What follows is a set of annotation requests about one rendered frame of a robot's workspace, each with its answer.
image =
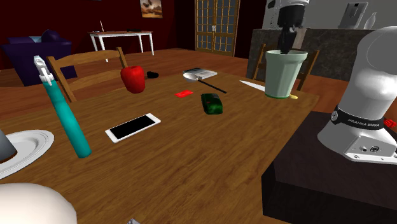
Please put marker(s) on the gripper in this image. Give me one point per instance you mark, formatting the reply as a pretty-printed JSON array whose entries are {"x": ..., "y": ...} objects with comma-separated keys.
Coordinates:
[{"x": 290, "y": 17}]

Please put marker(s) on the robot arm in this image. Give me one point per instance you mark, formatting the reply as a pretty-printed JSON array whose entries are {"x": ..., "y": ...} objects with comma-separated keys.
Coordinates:
[{"x": 369, "y": 93}]

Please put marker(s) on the wooden chair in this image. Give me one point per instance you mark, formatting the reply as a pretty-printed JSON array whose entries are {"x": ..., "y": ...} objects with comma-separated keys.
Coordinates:
[
  {"x": 310, "y": 65},
  {"x": 83, "y": 59}
]

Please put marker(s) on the dark stone counter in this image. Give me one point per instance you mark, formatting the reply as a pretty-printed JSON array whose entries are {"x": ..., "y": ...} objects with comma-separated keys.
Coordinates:
[{"x": 335, "y": 52}]

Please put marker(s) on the pale green cup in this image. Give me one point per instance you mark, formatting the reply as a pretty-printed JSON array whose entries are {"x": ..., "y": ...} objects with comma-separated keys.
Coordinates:
[{"x": 283, "y": 76}]

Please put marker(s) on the wooden glazed door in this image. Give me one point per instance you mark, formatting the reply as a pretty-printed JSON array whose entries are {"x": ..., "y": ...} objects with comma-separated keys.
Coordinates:
[{"x": 217, "y": 28}]

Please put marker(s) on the white knife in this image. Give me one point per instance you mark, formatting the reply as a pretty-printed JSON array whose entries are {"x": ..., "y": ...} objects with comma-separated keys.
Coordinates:
[{"x": 252, "y": 85}]

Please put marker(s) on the small yellow object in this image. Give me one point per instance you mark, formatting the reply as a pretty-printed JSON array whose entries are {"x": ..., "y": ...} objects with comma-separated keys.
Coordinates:
[{"x": 294, "y": 97}]

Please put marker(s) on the grey book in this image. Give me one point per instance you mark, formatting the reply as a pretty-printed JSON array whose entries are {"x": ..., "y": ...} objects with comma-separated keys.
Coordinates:
[{"x": 204, "y": 73}]

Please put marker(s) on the dark green rounded block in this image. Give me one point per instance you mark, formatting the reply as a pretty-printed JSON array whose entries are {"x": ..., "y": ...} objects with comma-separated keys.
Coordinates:
[{"x": 212, "y": 104}]

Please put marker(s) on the red card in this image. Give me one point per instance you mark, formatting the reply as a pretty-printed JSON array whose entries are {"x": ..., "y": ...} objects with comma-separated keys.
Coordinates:
[{"x": 184, "y": 93}]

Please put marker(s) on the small black object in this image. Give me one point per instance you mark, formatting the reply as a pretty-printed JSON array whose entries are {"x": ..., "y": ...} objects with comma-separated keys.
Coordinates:
[{"x": 153, "y": 74}]

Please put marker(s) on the wooden table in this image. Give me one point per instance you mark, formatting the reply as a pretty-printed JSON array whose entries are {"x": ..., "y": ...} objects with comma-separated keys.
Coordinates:
[{"x": 192, "y": 149}]

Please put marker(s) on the red apple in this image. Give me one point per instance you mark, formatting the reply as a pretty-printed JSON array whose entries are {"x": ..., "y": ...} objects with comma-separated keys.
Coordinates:
[{"x": 133, "y": 80}]

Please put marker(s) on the white side table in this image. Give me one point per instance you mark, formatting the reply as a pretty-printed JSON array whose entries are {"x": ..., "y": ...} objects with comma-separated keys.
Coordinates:
[{"x": 121, "y": 33}]

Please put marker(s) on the dark robot stand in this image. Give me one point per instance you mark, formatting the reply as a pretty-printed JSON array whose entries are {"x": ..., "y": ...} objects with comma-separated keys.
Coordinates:
[{"x": 310, "y": 186}]

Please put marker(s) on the white smartphone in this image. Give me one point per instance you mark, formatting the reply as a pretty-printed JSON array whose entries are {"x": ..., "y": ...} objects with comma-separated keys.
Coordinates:
[{"x": 133, "y": 127}]

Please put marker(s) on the teal spray bottle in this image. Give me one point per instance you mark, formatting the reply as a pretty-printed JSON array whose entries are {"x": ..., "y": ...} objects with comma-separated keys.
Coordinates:
[{"x": 66, "y": 121}]

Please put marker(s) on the purple sofa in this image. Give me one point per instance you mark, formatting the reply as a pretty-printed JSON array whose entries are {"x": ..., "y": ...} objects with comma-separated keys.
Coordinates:
[{"x": 28, "y": 52}]

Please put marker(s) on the white plate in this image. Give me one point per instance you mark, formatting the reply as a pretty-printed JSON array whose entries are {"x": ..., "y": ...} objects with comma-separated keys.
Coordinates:
[{"x": 29, "y": 145}]

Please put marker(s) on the grey cup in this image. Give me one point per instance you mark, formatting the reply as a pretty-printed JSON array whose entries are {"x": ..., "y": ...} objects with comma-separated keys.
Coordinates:
[{"x": 6, "y": 147}]

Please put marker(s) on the white rounded object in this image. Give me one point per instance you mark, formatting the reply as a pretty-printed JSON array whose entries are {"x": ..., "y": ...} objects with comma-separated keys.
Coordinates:
[{"x": 31, "y": 204}]

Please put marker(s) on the wall picture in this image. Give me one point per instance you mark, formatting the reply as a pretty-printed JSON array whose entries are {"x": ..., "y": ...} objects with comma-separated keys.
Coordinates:
[{"x": 151, "y": 7}]

